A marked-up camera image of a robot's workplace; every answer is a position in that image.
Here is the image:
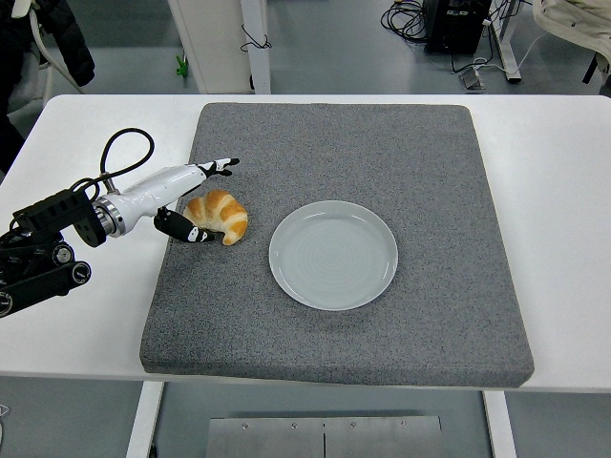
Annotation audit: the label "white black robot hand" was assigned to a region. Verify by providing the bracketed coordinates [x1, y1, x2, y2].
[112, 156, 241, 244]

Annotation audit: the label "golden brown croissant bread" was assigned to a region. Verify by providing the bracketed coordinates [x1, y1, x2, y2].
[183, 189, 249, 247]

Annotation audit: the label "pale grey round plate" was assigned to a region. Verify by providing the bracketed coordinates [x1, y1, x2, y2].
[268, 199, 399, 312]

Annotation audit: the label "black jacket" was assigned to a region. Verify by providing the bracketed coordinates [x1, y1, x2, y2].
[0, 0, 95, 178]

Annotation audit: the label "white cabinet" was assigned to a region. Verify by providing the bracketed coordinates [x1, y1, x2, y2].
[166, 0, 272, 95]

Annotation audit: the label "grey fabric mat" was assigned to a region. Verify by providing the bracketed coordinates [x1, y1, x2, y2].
[137, 102, 535, 388]

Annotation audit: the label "white table leg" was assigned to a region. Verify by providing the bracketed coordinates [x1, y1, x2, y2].
[124, 381, 166, 458]
[481, 389, 517, 458]

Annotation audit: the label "black computer case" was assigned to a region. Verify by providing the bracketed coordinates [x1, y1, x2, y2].
[424, 0, 493, 54]

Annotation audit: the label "white desk leg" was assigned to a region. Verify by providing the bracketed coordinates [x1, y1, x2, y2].
[489, 0, 522, 85]

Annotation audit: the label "beige cloth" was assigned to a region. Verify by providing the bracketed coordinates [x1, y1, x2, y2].
[532, 0, 611, 85]

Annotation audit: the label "thin black cable loop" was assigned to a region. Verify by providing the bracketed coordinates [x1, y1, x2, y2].
[240, 23, 273, 52]

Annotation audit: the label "white chair frame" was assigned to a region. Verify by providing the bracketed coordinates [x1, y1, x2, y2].
[9, 0, 85, 96]

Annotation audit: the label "tangled black cables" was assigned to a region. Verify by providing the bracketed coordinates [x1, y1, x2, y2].
[380, 0, 429, 45]

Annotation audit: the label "thin white cable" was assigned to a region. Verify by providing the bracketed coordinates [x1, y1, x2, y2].
[472, 31, 543, 75]

